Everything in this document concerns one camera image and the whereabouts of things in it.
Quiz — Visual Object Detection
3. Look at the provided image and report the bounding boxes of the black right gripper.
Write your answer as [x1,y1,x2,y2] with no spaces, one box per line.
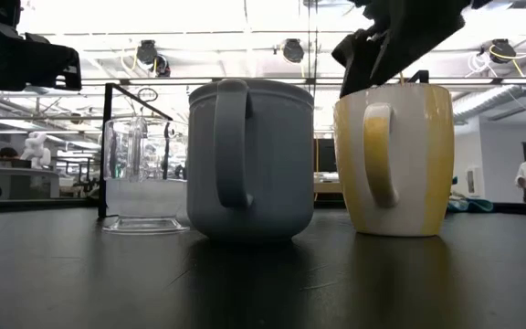
[331,0,492,99]

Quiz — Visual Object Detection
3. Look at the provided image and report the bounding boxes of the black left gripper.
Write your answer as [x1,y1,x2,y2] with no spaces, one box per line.
[0,20,83,91]

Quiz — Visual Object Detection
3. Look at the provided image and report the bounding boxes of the yellow and white mug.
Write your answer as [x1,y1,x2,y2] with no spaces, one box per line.
[333,82,456,238]

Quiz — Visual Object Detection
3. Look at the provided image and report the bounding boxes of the grey mug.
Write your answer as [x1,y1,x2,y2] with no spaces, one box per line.
[185,78,315,242]

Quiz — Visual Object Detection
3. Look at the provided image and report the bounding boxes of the clear glass cup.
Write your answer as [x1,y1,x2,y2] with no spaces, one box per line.
[101,116,190,235]

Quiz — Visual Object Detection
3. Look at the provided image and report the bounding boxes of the black vertical pole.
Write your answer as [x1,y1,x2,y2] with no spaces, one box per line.
[307,0,320,92]

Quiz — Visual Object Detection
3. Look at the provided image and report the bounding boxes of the white robot figure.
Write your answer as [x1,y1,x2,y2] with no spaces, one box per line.
[19,131,53,170]

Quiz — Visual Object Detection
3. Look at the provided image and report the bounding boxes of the wooden cutting board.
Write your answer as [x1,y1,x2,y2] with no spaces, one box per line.
[97,69,430,219]

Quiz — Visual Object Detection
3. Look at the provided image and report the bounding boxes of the grey workbench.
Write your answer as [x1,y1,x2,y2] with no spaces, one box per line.
[0,157,61,200]

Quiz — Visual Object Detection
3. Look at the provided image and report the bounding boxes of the light blue cloth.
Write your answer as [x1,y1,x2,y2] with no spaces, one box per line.
[447,175,495,215]

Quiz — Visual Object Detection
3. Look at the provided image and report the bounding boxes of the black ceiling cable reel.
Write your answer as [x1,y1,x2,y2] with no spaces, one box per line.
[153,53,173,79]
[489,38,518,64]
[135,39,159,65]
[282,38,305,64]

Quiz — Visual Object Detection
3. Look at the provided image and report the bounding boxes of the silver ribbed duct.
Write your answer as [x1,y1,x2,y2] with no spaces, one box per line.
[452,58,526,125]

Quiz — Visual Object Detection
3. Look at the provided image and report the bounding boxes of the white wall dispenser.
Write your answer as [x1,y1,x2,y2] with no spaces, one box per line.
[466,166,483,197]

